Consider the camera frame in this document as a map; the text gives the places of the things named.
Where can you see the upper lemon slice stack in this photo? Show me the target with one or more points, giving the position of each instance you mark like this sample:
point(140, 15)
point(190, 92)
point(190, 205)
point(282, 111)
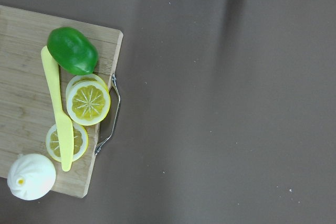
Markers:
point(87, 99)

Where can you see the lower lemon slice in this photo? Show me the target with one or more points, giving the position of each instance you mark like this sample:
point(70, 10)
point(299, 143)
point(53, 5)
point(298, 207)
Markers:
point(81, 141)

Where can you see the yellow plastic knife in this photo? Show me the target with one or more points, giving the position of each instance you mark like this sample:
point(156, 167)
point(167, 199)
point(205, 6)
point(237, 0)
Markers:
point(63, 121)

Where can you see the bamboo cutting board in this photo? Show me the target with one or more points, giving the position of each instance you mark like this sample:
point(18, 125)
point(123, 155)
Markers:
point(26, 108)

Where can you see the green lime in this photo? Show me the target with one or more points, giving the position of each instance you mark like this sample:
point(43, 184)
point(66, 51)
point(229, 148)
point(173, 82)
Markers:
point(72, 51)

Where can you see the white steamed bun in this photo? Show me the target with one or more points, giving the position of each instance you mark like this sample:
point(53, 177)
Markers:
point(31, 176)

